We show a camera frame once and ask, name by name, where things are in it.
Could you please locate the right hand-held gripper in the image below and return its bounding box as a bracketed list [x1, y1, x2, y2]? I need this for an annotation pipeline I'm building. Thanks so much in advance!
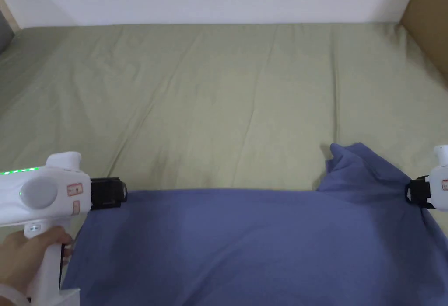
[405, 144, 448, 212]

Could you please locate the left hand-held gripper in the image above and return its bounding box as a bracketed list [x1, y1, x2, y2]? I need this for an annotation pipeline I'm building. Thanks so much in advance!
[0, 151, 128, 306]

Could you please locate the blue shirt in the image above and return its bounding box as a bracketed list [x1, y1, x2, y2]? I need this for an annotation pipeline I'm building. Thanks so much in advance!
[60, 142, 448, 306]

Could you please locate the person's left hand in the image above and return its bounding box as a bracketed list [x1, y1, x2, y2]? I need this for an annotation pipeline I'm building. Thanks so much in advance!
[0, 226, 74, 291]

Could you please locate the brown headboard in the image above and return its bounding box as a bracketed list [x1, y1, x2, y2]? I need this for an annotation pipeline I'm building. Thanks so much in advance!
[399, 0, 448, 88]

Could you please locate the bed with pale green sheet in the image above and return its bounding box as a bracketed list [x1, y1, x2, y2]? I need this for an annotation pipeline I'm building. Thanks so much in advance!
[0, 22, 448, 230]

